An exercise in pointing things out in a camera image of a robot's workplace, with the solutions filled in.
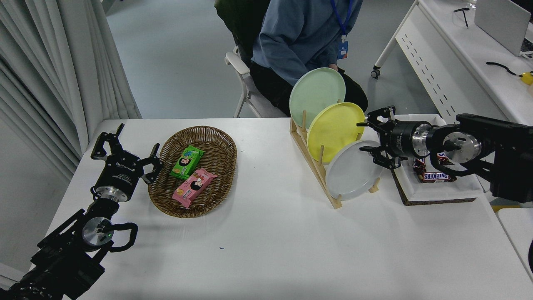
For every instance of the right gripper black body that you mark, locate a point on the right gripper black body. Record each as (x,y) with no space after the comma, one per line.
(399,139)

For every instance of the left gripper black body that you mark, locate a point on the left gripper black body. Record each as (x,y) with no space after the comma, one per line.
(120,173)

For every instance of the grey plate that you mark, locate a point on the grey plate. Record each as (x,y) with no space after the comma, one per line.
(352,173)

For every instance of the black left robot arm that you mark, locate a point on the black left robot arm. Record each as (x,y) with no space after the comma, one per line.
(62,258)

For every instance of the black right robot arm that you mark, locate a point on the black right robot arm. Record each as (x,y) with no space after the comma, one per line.
(508,158)

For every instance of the yellow plate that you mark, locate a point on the yellow plate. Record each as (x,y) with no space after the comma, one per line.
(335,131)

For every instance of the wooden plate rack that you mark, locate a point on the wooden plate rack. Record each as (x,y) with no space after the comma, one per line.
(316,175)

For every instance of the pale green plate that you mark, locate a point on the pale green plate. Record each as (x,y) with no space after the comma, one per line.
(312,91)

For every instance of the person's right hand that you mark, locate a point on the person's right hand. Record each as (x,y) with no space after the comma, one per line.
(332,66)

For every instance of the brown Snickers chocolate bar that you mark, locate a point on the brown Snickers chocolate bar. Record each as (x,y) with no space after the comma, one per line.
(437,177)
(443,158)
(419,165)

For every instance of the green snack pack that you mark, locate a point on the green snack pack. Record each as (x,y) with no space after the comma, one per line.
(186,162)

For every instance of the pink snack pack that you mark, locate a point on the pink snack pack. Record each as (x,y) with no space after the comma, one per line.
(193,187)

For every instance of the white tray with cork base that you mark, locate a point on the white tray with cork base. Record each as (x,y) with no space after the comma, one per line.
(437,191)

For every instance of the brown wicker basket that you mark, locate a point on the brown wicker basket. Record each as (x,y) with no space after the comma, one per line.
(216,166)

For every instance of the pale grey curtain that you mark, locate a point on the pale grey curtain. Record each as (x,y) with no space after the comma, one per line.
(50,75)

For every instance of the white desk with perforated panel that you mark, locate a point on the white desk with perforated panel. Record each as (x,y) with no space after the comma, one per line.
(466,58)

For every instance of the person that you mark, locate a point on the person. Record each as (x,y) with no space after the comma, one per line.
(291,37)

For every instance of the black-rimmed glasses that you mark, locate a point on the black-rimmed glasses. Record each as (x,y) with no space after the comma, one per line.
(463,14)

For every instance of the white office chair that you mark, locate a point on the white office chair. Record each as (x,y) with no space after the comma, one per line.
(235,62)

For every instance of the small yellow object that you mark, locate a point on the small yellow object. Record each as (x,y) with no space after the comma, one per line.
(527,78)

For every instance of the white side table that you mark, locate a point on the white side table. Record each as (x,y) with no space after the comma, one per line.
(518,231)

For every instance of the silver laptop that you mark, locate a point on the silver laptop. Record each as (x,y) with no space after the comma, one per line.
(499,23)

